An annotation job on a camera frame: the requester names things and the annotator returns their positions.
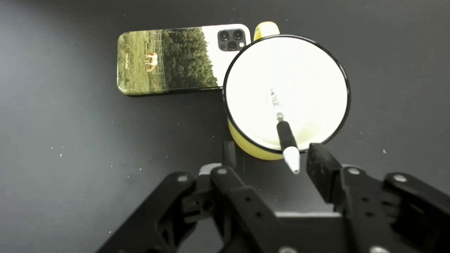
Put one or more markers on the smartphone with landscape case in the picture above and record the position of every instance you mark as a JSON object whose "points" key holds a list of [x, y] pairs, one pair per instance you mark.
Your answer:
{"points": [[154, 62]]}

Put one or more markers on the black and white pen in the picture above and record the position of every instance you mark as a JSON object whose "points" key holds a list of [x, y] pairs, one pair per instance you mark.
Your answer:
{"points": [[290, 150]]}

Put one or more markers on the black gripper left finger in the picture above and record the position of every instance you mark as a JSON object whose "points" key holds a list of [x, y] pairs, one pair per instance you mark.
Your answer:
{"points": [[230, 153]]}

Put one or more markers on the yellow enamel mug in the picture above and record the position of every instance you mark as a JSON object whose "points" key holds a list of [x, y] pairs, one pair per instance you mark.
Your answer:
{"points": [[282, 76]]}

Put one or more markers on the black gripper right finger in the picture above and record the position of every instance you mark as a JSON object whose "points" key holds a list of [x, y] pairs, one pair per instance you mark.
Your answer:
{"points": [[325, 171]]}

